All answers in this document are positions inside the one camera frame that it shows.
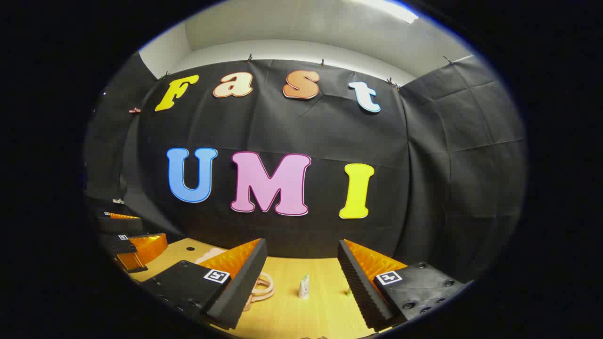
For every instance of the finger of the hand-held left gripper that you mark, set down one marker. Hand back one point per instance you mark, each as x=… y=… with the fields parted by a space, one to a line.
x=115 y=245
x=120 y=226

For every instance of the black backdrop cloth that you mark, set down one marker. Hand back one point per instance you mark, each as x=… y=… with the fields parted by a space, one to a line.
x=330 y=132

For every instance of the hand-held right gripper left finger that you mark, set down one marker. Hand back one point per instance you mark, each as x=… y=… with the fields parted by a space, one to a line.
x=245 y=282

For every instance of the pink suitcase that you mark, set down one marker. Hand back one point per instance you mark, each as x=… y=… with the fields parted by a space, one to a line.
x=209 y=255

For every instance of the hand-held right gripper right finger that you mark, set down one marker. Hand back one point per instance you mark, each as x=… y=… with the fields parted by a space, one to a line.
x=358 y=282

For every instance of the green white skincare tube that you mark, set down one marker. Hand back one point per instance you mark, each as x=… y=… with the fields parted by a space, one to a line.
x=304 y=287

